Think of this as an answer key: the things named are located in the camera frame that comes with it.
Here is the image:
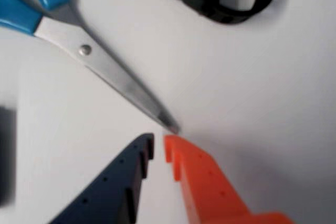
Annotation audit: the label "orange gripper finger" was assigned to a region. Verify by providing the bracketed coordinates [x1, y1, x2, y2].
[163, 134, 295, 224]

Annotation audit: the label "blue handled scissors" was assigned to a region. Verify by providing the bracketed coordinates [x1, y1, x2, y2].
[0, 0, 182, 134]

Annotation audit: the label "black silver battery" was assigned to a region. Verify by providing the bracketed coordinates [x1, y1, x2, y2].
[0, 105, 17, 206]

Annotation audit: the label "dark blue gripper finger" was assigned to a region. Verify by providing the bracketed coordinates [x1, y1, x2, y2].
[48, 133, 155, 224]

